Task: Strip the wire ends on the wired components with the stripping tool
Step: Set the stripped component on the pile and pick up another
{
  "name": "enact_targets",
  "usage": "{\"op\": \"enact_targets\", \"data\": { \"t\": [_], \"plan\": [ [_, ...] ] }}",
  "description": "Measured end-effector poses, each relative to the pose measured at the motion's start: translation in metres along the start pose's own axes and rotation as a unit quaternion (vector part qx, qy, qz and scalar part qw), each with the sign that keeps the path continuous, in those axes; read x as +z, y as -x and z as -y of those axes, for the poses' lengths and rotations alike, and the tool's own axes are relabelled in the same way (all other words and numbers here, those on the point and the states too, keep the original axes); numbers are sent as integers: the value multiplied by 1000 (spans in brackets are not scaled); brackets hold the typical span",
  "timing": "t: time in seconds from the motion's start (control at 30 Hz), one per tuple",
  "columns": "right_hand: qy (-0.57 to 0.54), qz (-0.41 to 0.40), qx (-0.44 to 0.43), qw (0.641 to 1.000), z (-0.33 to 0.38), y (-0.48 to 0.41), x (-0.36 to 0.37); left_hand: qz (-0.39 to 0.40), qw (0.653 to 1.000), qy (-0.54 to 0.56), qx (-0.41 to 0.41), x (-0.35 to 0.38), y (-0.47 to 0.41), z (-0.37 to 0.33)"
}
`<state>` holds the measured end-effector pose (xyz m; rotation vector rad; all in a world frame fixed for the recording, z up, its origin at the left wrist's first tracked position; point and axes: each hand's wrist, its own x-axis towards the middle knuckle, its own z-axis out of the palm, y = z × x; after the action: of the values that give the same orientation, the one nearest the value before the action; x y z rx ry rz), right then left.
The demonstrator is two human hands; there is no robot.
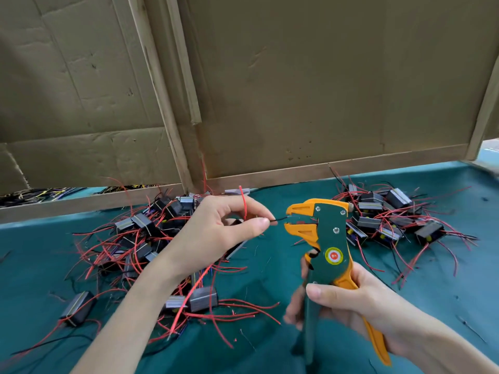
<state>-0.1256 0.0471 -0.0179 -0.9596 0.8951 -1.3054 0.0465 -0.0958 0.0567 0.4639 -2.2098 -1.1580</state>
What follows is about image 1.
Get short wooden bottom rail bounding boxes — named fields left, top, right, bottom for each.
left=0, top=185, right=184, bottom=224

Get heap of black cables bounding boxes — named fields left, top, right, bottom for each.
left=0, top=185, right=153, bottom=207

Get person's left hand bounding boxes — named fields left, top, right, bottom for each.
left=160, top=194, right=278, bottom=285

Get pile of wired transformers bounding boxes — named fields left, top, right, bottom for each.
left=327, top=167, right=478, bottom=289
left=0, top=171, right=282, bottom=351

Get wooden corner post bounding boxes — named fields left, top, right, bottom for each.
left=465, top=58, right=499, bottom=161

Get person's right forearm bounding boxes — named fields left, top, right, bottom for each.
left=390, top=311, right=499, bottom=374

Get creased brown cardboard panel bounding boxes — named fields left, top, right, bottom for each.
left=0, top=0, right=182, bottom=193

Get orange green wire strippers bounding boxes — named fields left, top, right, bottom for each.
left=284, top=198, right=392, bottom=367

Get wide wooden post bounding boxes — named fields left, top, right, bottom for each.
left=128, top=0, right=194, bottom=192

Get person's left forearm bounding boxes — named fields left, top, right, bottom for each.
left=70, top=269, right=196, bottom=374

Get wired component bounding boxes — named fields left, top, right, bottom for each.
left=167, top=185, right=291, bottom=336

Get thin wooden strip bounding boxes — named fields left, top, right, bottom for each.
left=166, top=0, right=202, bottom=125

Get flat grey board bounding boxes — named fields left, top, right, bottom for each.
left=471, top=140, right=499, bottom=172

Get long wooden bottom rail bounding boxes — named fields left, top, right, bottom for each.
left=206, top=144, right=469, bottom=190

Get smooth brown cardboard panel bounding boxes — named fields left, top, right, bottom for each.
left=183, top=0, right=499, bottom=175

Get person's right hand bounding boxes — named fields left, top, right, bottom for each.
left=282, top=257, right=414, bottom=355

